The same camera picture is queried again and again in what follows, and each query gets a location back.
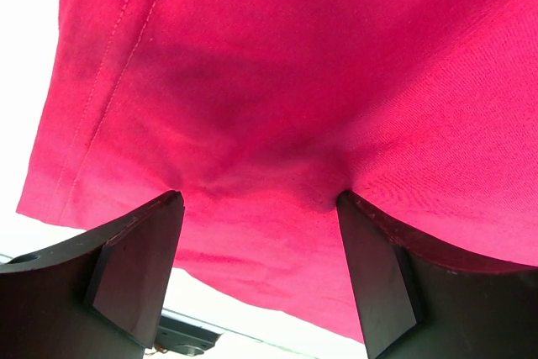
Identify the magenta t shirt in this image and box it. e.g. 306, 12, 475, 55
18, 0, 537, 339

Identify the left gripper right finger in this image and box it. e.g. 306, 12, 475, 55
336, 191, 537, 358

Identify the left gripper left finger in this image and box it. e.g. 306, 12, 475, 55
1, 191, 184, 358

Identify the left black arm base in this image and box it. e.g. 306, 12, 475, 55
150, 309, 224, 356

